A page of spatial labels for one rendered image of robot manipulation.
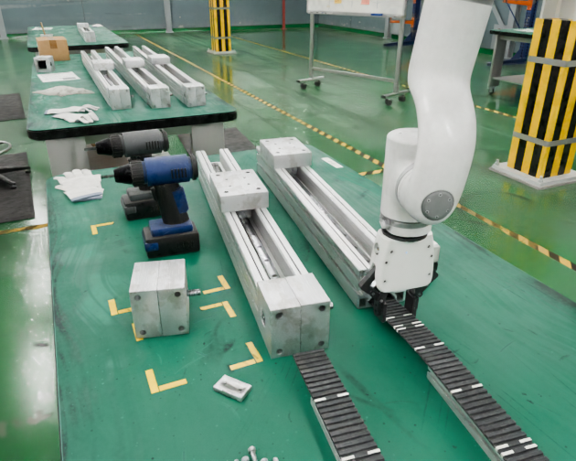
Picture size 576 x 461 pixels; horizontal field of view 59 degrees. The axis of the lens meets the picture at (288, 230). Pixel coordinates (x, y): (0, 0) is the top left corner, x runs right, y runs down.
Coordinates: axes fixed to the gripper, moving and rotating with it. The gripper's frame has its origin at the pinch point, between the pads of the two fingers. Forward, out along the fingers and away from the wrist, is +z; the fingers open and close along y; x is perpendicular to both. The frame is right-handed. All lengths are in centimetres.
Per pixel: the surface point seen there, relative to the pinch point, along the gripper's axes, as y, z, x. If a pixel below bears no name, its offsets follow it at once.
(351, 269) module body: -4.4, -2.7, 10.2
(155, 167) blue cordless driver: -38, -17, 37
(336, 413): -19.4, -0.3, -20.6
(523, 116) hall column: 230, 37, 240
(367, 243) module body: 2.3, -3.5, 17.8
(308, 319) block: -17.7, -3.4, -3.6
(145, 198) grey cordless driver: -40, -2, 59
